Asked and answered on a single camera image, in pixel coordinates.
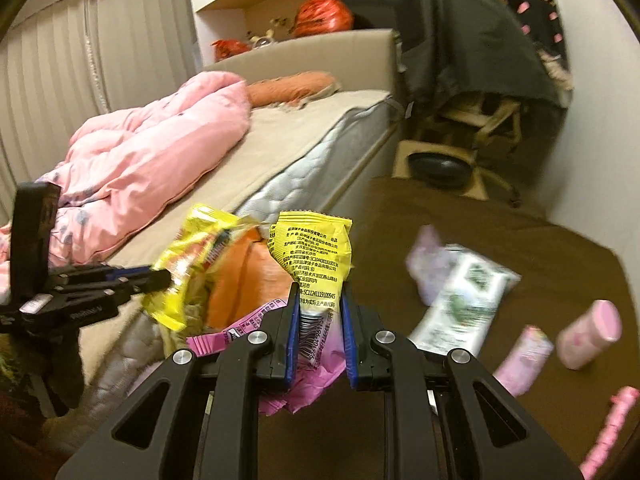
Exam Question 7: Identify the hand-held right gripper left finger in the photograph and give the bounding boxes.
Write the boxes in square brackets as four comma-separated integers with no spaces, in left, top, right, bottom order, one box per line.
[55,282,302,480]

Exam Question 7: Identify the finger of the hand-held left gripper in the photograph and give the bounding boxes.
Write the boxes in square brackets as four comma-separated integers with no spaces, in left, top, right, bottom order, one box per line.
[54,279,172,308]
[49,265,172,287]

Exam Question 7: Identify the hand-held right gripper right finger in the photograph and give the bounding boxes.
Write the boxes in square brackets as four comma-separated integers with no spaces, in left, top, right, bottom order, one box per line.
[341,280,586,480]

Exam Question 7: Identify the bright pink wrapper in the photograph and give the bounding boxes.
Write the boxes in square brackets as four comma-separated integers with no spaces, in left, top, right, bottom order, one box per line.
[186,299,347,417]

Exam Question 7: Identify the yellow glossy colourful wrapper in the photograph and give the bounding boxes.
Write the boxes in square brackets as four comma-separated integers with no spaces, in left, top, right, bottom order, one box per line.
[141,203,253,332]

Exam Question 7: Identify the orange snack bag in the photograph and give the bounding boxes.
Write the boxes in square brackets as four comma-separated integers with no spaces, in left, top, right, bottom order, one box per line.
[205,230,297,332]

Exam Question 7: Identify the yellow printed snack packet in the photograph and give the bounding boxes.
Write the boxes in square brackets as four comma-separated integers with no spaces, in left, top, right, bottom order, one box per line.
[267,210,354,333]

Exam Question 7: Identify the pink quilt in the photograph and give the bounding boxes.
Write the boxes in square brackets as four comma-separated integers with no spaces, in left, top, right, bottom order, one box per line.
[0,71,253,307]

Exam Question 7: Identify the lilac wrapper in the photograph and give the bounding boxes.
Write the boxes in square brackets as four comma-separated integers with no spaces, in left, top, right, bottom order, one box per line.
[405,225,452,307]

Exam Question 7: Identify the green white packet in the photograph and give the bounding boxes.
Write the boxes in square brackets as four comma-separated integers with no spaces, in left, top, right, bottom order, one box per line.
[409,245,522,357]

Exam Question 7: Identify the pale pink packet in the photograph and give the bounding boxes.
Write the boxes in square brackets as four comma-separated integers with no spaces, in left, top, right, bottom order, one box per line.
[492,326,556,398]

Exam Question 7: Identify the white vertical blinds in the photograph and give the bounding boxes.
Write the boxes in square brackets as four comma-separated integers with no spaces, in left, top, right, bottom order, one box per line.
[0,0,199,211]

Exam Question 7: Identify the black round object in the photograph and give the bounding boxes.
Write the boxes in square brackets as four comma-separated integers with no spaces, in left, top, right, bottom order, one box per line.
[407,152,475,189]

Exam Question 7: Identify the beige bed mattress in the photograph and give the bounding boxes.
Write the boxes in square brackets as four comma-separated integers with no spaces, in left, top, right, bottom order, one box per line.
[80,89,402,361]

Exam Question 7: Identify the pink bottle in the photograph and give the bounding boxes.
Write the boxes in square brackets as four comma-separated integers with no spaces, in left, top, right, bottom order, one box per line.
[556,300,624,372]

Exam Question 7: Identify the small orange plastic bag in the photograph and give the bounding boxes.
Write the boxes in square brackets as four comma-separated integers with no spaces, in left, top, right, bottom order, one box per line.
[211,39,253,63]

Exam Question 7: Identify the orange pillow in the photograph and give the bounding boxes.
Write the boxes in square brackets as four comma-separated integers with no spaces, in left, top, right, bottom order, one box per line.
[247,71,342,109]

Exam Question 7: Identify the pink striped stick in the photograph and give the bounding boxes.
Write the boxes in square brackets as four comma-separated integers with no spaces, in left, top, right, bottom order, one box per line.
[580,386,637,467]

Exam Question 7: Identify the wooden chair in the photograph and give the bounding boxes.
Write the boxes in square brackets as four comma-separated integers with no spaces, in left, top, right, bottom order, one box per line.
[415,92,524,207]

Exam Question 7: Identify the small white ornament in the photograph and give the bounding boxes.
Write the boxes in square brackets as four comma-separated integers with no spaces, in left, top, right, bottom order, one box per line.
[247,20,292,51]

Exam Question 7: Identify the beige padded headboard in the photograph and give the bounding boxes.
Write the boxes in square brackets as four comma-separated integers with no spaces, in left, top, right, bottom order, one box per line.
[202,27,404,107]

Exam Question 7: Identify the large orange plastic bag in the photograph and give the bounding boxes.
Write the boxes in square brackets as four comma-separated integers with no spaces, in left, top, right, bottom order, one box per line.
[292,0,356,38]

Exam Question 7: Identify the black jacket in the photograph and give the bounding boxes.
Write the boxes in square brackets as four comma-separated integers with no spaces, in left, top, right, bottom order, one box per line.
[400,0,562,112]

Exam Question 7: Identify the beige cloth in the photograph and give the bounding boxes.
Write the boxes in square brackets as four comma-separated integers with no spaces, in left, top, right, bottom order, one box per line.
[541,52,574,92]

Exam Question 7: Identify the black garment with pink hearts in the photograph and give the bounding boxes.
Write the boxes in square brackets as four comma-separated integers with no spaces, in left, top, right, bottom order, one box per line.
[505,0,569,61]

